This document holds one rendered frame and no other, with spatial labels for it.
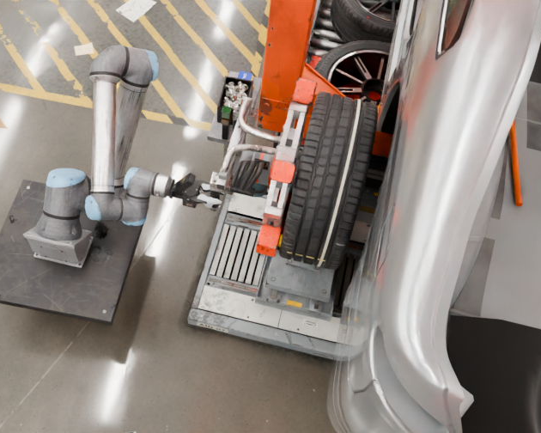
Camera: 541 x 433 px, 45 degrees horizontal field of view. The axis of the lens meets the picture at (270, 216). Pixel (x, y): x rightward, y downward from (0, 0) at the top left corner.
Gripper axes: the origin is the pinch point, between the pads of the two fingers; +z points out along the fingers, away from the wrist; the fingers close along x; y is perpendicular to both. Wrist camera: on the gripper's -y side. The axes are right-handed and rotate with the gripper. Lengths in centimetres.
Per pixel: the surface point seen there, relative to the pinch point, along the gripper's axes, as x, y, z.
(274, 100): -59, 9, 9
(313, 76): -71, 1, 23
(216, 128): -59, 38, -17
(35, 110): -76, 83, -125
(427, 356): 75, -80, 65
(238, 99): -70, 26, -9
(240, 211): -39, 75, 1
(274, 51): -60, -20, 6
